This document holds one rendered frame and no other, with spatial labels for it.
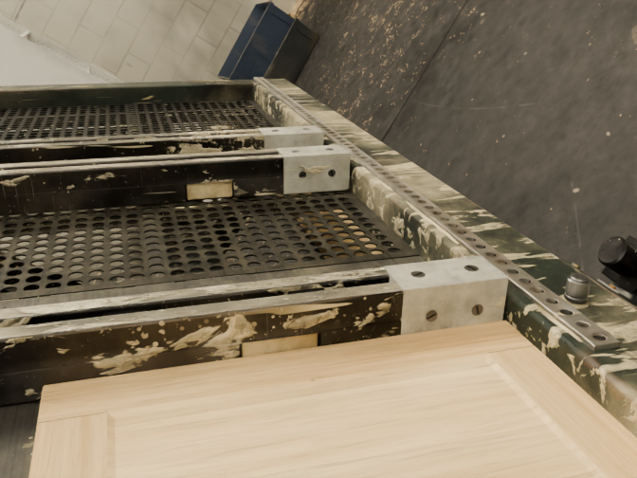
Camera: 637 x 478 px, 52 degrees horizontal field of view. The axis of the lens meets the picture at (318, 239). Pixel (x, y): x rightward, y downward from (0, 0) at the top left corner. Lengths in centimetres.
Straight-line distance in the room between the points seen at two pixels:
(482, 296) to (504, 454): 21
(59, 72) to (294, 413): 377
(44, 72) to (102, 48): 144
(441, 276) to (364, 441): 23
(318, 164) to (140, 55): 453
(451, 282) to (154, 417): 33
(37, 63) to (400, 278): 369
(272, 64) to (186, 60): 115
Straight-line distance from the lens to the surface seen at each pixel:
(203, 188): 115
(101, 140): 131
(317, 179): 119
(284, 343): 68
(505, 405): 64
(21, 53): 425
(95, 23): 562
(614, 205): 201
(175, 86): 204
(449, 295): 72
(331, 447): 57
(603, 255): 86
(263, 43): 471
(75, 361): 66
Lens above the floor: 142
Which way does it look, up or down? 26 degrees down
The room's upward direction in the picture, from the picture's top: 63 degrees counter-clockwise
